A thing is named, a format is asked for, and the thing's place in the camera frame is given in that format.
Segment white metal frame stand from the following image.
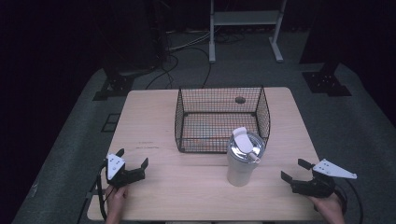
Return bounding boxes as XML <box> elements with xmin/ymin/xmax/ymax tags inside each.
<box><xmin>208</xmin><ymin>0</ymin><xmax>288</xmax><ymax>64</ymax></box>

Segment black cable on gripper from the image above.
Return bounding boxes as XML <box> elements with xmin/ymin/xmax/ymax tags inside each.
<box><xmin>95</xmin><ymin>164</ymin><xmax>109</xmax><ymax>221</ymax></box>
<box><xmin>334</xmin><ymin>178</ymin><xmax>364</xmax><ymax>224</ymax></box>

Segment person's right hand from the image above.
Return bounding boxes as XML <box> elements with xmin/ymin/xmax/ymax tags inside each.
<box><xmin>308</xmin><ymin>192</ymin><xmax>346</xmax><ymax>224</ymax></box>

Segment person's left hand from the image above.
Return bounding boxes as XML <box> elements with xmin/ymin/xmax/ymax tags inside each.
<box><xmin>105</xmin><ymin>184</ymin><xmax>129</xmax><ymax>224</ymax></box>

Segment black wire mesh basket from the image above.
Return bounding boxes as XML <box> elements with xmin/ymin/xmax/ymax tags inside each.
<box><xmin>174</xmin><ymin>86</ymin><xmax>272</xmax><ymax>154</ymax></box>

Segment white tumbler with lid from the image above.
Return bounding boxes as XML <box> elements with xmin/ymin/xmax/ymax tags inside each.
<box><xmin>226</xmin><ymin>126</ymin><xmax>266</xmax><ymax>188</ymax></box>

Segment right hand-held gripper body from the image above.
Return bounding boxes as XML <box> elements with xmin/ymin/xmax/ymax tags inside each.
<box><xmin>290</xmin><ymin>158</ymin><xmax>358</xmax><ymax>199</ymax></box>

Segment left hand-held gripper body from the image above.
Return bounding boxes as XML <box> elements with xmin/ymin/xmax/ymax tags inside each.
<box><xmin>106</xmin><ymin>152</ymin><xmax>147</xmax><ymax>189</ymax></box>

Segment white floor cable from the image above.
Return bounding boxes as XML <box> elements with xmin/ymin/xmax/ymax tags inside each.
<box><xmin>167</xmin><ymin>31</ymin><xmax>212</xmax><ymax>52</ymax></box>

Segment black stand base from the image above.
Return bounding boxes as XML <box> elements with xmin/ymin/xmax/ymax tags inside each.
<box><xmin>92</xmin><ymin>66</ymin><xmax>135</xmax><ymax>102</ymax></box>
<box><xmin>301</xmin><ymin>61</ymin><xmax>353</xmax><ymax>97</ymax></box>

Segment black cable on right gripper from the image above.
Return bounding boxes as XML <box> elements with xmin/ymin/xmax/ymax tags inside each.
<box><xmin>334</xmin><ymin>178</ymin><xmax>364</xmax><ymax>224</ymax></box>

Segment black floor cable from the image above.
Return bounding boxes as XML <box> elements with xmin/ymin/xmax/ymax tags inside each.
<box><xmin>144</xmin><ymin>46</ymin><xmax>213</xmax><ymax>91</ymax></box>

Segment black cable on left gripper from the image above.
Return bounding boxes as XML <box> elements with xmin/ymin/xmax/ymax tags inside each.
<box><xmin>95</xmin><ymin>164</ymin><xmax>109</xmax><ymax>221</ymax></box>

